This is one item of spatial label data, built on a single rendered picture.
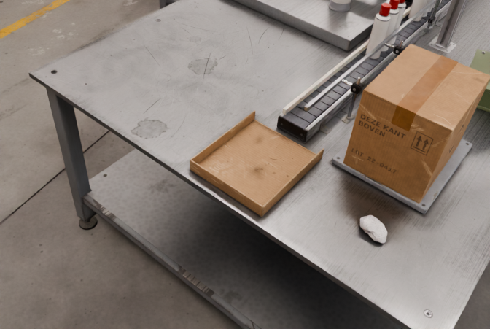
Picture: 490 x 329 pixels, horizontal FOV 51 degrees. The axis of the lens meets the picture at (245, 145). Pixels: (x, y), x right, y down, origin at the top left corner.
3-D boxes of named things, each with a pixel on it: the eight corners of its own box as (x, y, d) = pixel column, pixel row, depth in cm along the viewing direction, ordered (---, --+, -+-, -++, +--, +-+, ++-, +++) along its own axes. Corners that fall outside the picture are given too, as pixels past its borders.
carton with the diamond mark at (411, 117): (386, 114, 168) (410, 42, 149) (457, 147, 158) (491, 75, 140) (342, 163, 149) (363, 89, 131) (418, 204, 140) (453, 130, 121)
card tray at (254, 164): (253, 120, 164) (254, 109, 162) (321, 157, 153) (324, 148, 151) (189, 169, 146) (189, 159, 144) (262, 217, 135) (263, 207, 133)
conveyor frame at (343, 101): (464, -29, 261) (468, -39, 258) (485, -23, 257) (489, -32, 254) (275, 127, 162) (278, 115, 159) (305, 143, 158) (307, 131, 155)
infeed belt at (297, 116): (467, -31, 260) (470, -38, 257) (483, -25, 257) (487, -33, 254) (280, 126, 161) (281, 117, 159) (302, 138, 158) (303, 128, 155)
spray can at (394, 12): (378, 43, 194) (391, -7, 180) (390, 48, 192) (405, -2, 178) (371, 49, 191) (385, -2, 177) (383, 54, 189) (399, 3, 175)
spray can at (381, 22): (369, 50, 190) (383, -1, 176) (381, 55, 188) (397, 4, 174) (362, 56, 187) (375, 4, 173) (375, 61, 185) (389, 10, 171)
